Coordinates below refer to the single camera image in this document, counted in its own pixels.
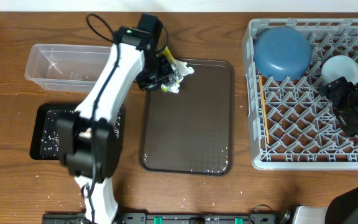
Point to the white tissue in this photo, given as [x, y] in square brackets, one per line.
[185, 69]

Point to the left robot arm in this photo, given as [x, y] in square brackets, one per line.
[93, 170]

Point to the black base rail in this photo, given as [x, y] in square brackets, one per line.
[142, 218]

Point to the wooden chopstick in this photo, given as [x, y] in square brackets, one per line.
[264, 109]

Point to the black plastic tray bin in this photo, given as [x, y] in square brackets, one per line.
[118, 127]

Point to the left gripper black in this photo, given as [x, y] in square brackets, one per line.
[146, 84]

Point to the clear plastic bin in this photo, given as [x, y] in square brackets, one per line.
[73, 68]

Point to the large blue plate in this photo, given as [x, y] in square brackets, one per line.
[282, 52]

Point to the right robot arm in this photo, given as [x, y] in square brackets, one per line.
[341, 209]

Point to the foil snack wrapper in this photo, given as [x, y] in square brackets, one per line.
[174, 80]

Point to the small light blue bowl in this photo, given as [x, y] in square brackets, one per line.
[337, 67]

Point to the grey dishwasher rack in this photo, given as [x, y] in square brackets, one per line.
[303, 131]

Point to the dark brown serving tray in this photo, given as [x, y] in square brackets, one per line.
[192, 131]

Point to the pile of white rice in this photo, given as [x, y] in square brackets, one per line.
[45, 143]

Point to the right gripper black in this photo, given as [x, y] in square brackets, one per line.
[350, 125]

